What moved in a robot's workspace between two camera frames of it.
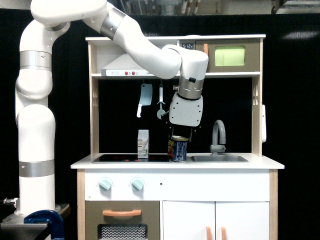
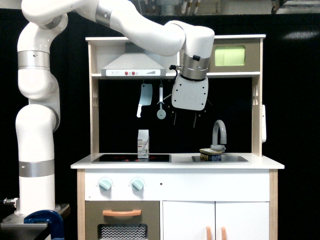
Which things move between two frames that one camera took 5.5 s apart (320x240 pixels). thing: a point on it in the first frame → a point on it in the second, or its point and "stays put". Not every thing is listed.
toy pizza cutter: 161,112 stays put
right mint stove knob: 137,185 stays put
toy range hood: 124,66 stays put
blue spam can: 177,148 → 210,154
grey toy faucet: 215,148 stays put
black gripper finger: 172,132 → 174,119
